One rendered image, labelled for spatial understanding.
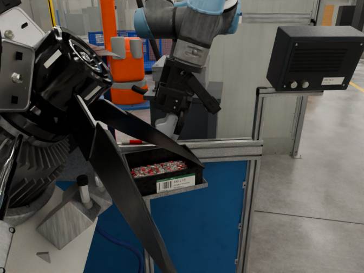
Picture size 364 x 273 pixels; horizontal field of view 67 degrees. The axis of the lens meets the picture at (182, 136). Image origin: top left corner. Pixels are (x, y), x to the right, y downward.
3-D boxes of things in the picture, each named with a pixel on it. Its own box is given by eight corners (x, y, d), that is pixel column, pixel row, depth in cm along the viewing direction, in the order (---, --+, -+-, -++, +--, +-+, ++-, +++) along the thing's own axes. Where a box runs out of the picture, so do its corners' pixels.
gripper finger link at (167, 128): (150, 142, 69) (160, 108, 66) (173, 147, 70) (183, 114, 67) (150, 147, 66) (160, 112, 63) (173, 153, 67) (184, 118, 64)
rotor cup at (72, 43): (-14, 116, 36) (53, 49, 33) (-13, 58, 44) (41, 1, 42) (75, 153, 47) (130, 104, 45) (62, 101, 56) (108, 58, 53)
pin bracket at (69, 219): (34, 229, 49) (69, 201, 48) (48, 212, 55) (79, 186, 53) (59, 251, 51) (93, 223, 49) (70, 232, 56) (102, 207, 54)
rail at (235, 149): (14, 171, 97) (8, 151, 94) (19, 166, 101) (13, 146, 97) (261, 160, 105) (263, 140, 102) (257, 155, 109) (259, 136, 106)
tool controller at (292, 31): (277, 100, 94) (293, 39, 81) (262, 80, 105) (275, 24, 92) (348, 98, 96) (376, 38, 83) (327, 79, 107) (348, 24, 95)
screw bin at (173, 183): (132, 201, 76) (130, 179, 74) (123, 171, 91) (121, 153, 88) (204, 186, 83) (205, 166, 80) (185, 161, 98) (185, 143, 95)
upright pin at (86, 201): (79, 209, 50) (74, 180, 48) (82, 202, 52) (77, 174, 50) (91, 209, 50) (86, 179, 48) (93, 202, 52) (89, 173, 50)
